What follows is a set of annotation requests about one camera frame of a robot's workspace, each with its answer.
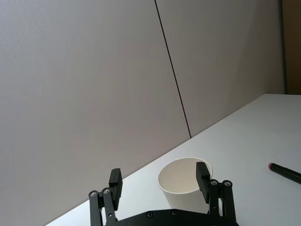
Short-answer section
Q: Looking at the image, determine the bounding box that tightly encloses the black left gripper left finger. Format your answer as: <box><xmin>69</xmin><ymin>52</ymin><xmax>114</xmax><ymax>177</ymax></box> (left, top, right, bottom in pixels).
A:
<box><xmin>88</xmin><ymin>168</ymin><xmax>124</xmax><ymax>226</ymax></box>

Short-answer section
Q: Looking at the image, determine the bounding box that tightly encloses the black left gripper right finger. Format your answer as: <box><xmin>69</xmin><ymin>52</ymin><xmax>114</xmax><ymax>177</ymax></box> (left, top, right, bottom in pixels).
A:
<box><xmin>196</xmin><ymin>161</ymin><xmax>237</xmax><ymax>223</ymax></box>

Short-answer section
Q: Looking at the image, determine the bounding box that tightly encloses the white paper cup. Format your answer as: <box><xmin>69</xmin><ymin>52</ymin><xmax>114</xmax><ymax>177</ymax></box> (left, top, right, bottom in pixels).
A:
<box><xmin>158</xmin><ymin>157</ymin><xmax>214</xmax><ymax>215</ymax></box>

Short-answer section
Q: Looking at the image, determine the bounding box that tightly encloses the black marker with red end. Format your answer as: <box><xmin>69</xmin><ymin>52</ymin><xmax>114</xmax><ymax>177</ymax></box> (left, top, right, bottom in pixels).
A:
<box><xmin>268</xmin><ymin>162</ymin><xmax>301</xmax><ymax>185</ymax></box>

